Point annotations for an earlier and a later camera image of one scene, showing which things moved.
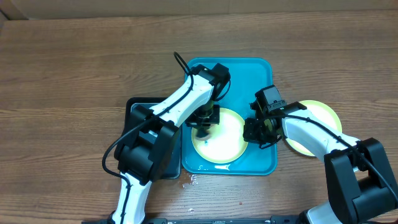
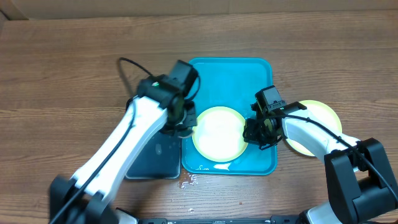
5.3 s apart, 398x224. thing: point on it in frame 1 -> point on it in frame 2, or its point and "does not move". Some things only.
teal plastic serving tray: x=247 y=76 does not move
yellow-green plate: x=324 y=111 does not move
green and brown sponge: x=202 y=133 -> x=185 y=133
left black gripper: x=193 y=122 -> x=191 y=121
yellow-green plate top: x=227 y=144 does not move
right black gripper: x=252 y=136 does not move
